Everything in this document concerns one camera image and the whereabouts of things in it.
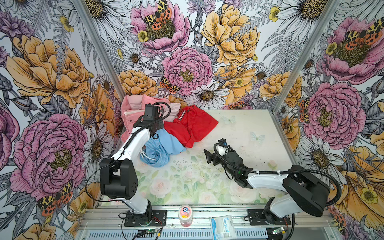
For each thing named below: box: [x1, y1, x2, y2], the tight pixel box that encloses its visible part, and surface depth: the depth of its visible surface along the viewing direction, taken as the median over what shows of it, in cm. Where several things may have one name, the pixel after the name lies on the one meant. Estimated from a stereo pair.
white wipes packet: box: [209, 214, 237, 240], surface depth 73 cm
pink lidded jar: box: [178, 204, 193, 228], surface depth 68 cm
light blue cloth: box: [140, 128, 186, 168], surface depth 90 cm
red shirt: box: [164, 104, 219, 148], surface depth 112 cm
